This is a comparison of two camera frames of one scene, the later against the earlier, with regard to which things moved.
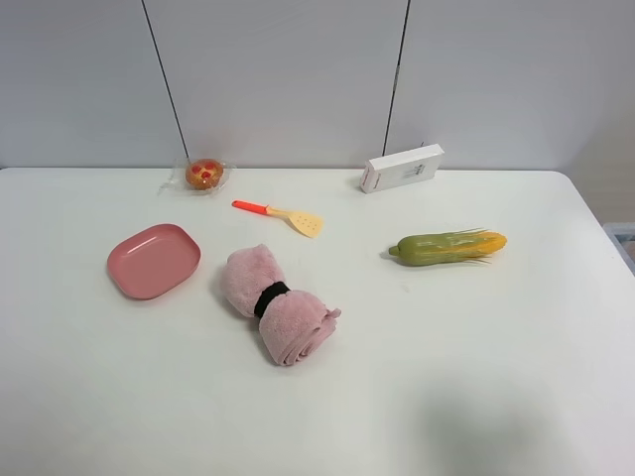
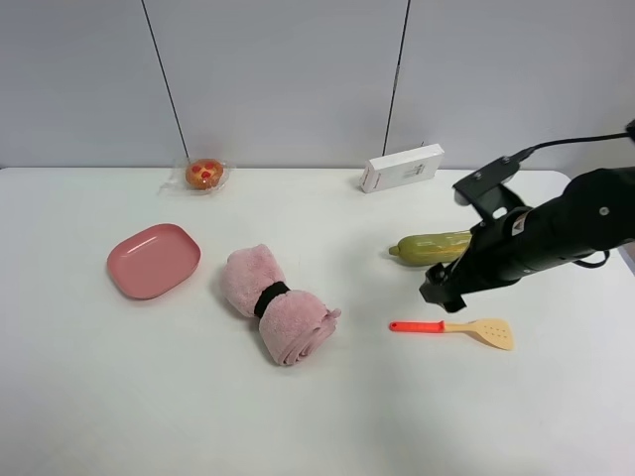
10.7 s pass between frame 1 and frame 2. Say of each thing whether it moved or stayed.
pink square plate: stayed
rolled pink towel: stayed
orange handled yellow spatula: moved
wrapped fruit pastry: stayed
